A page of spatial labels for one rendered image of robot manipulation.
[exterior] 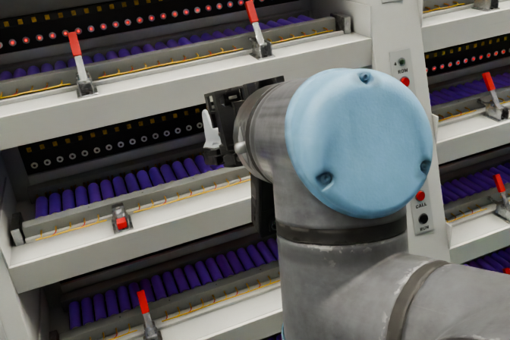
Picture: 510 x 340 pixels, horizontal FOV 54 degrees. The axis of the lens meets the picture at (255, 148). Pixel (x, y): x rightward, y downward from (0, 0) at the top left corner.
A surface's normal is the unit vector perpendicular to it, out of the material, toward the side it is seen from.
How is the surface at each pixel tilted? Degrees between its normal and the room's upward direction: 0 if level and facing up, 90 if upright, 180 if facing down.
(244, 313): 15
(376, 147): 80
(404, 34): 90
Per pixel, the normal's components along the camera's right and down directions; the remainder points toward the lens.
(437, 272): -0.22, -0.95
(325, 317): -0.78, -0.16
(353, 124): 0.29, -0.04
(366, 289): -0.63, -0.60
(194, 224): 0.36, 0.38
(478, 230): -0.11, -0.89
